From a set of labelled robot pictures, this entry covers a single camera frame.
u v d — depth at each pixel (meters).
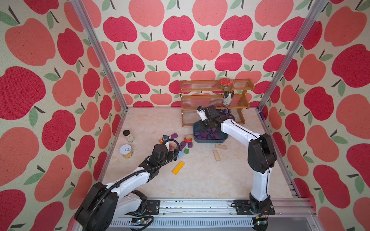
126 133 0.94
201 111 0.85
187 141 0.99
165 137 0.76
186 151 0.96
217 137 1.00
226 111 1.15
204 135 1.04
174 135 1.03
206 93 1.15
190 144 0.98
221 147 0.98
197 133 1.01
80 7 0.69
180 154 0.93
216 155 0.93
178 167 0.88
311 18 0.73
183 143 0.98
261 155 0.52
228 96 0.95
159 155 0.65
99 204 0.40
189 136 1.01
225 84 0.91
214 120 0.72
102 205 0.41
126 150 0.90
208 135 1.02
